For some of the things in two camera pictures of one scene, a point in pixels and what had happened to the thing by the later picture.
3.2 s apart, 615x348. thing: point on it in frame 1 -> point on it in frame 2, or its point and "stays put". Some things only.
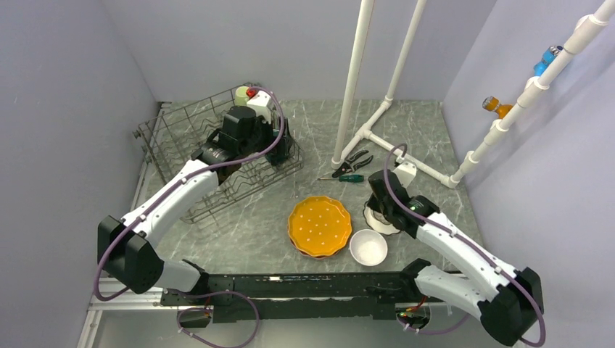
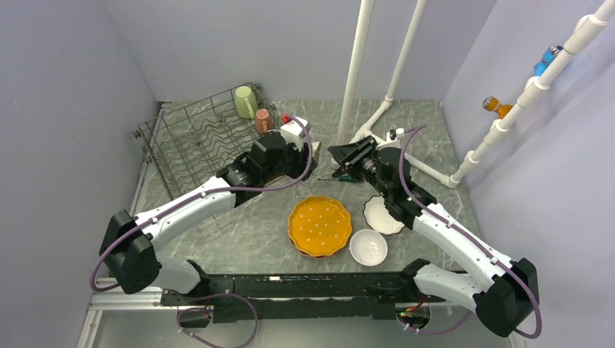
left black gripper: [283, 146] -> [301, 156]
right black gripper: [373, 202] -> [351, 155]
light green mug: [241, 96] stays put
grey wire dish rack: [167, 139] stays put
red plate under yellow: [316, 257] stays put
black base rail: [287, 296] stays put
